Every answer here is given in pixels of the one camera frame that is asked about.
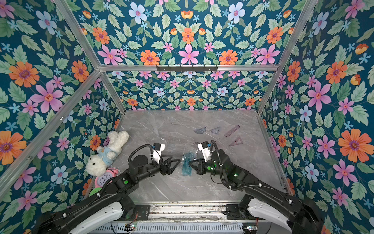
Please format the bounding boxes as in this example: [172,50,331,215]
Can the black hook rail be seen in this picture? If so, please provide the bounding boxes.
[156,65,218,73]

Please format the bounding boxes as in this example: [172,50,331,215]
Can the grey triangle ruler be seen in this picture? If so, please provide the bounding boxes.
[209,126,221,134]

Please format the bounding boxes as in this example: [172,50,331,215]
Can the purple straight ruler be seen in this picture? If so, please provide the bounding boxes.
[224,125,240,137]

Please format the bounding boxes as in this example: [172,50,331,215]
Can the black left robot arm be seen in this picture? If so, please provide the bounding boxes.
[31,143,181,234]

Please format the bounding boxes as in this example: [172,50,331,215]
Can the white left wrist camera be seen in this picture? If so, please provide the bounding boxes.
[152,142,166,164]

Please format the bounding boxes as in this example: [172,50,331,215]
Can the green round toy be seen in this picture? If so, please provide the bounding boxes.
[89,187,102,196]

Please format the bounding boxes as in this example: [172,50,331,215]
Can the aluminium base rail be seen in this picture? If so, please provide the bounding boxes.
[89,201,283,234]

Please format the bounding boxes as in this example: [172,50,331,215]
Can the white plush bear toy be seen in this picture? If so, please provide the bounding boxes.
[85,131,130,177]

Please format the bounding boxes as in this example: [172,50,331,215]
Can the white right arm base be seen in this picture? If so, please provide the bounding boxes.
[248,199,292,232]

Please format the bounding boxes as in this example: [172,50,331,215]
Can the pink round toy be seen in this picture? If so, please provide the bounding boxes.
[94,168,119,188]

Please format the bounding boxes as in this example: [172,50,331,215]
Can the green ruler set pouch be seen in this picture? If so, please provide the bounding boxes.
[182,152,195,176]

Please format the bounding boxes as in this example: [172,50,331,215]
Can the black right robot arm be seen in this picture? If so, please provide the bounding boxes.
[189,140,324,234]

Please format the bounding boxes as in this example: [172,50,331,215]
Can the grey protractor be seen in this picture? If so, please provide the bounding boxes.
[194,126,206,135]

